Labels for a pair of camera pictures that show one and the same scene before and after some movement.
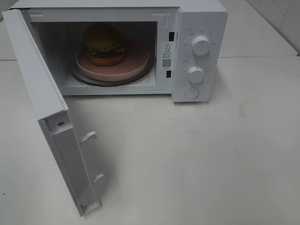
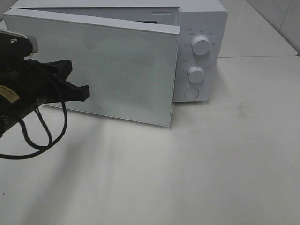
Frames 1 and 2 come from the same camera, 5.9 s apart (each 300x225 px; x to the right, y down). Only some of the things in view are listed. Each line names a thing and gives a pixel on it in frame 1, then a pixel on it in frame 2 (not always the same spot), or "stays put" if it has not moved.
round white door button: x=191 y=93 stays put
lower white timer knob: x=195 y=74 stays put
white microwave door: x=51 y=110 -> x=130 y=68
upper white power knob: x=200 y=45 stays put
